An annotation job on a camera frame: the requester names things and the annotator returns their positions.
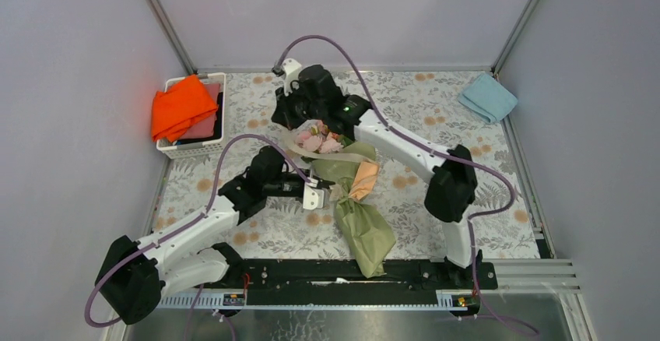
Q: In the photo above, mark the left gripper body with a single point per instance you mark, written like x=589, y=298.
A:
x=287, y=186

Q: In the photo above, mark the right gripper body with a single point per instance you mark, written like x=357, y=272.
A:
x=297, y=107

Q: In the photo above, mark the pink fake rose stem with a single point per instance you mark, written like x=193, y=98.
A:
x=319, y=128

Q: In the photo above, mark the peach fake rose stem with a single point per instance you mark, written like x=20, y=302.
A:
x=318, y=142

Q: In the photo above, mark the brown kraft wrapping paper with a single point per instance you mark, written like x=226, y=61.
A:
x=368, y=234

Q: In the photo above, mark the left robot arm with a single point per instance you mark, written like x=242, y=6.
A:
x=136, y=275

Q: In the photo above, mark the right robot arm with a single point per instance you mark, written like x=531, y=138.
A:
x=451, y=181

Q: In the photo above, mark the orange cloth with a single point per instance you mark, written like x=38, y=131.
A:
x=185, y=104

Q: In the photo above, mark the white plastic basket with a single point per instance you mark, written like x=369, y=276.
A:
x=210, y=145

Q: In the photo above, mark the floral patterned table mat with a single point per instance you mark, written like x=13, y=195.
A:
x=423, y=103

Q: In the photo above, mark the light blue cloth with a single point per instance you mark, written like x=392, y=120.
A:
x=488, y=99

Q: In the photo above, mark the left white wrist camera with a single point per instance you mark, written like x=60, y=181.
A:
x=314, y=194

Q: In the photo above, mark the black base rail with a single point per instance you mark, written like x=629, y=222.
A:
x=292, y=282

